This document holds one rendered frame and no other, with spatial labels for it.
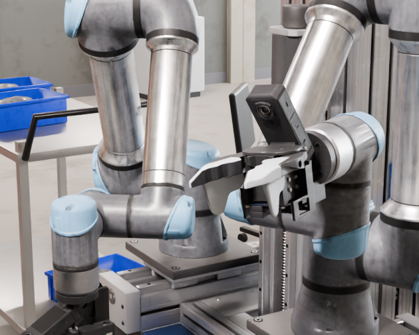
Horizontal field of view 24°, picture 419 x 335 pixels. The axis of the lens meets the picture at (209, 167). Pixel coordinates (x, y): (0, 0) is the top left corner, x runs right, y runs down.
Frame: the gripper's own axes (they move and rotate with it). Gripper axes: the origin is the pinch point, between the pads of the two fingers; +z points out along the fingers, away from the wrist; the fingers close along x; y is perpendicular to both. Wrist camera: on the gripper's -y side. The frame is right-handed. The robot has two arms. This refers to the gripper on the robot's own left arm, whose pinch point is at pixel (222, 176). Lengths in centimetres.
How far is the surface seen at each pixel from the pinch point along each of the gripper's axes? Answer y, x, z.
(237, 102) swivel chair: 35, 202, -316
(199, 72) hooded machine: 57, 488, -693
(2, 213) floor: 96, 374, -309
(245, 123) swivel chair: 48, 206, -326
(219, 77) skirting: 71, 519, -772
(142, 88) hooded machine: 65, 528, -651
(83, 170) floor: 93, 400, -412
